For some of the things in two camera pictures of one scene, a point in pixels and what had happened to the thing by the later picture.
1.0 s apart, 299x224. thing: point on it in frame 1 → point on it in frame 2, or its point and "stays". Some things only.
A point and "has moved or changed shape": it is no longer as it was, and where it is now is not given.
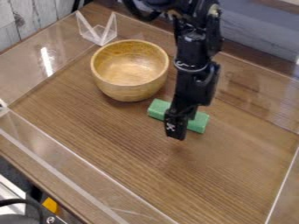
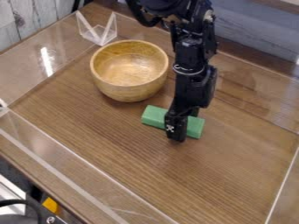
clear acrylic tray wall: [70, 181] stays
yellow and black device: [53, 213] stays
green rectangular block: [160, 108] has moved or changed shape
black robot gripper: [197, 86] stays
